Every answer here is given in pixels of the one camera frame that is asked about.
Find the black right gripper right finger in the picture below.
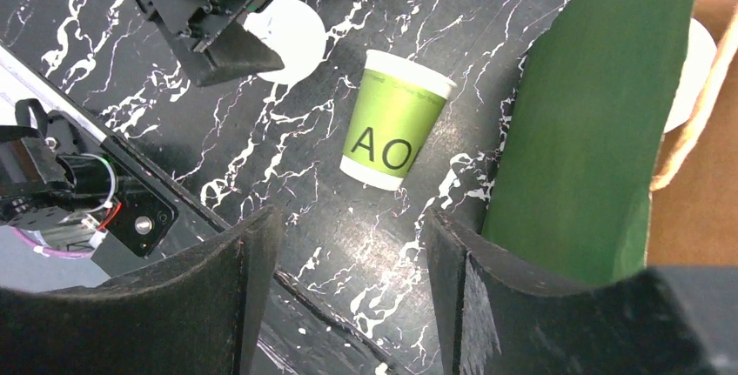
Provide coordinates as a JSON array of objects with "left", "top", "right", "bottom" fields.
[{"left": 425, "top": 210, "right": 737, "bottom": 374}]

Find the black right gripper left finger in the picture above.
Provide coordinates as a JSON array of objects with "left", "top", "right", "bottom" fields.
[{"left": 1, "top": 206, "right": 283, "bottom": 374}]

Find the green paper bag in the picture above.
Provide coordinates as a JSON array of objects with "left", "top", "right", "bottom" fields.
[{"left": 481, "top": 0, "right": 738, "bottom": 288}]

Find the green paper cup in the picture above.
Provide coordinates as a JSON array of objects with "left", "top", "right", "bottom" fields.
[{"left": 339, "top": 50, "right": 456, "bottom": 191}]

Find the white cup lid stack front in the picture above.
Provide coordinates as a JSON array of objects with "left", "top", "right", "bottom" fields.
[{"left": 243, "top": 0, "right": 327, "bottom": 86}]

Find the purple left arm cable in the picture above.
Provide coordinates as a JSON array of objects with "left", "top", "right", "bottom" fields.
[{"left": 11, "top": 224, "right": 105, "bottom": 261}]

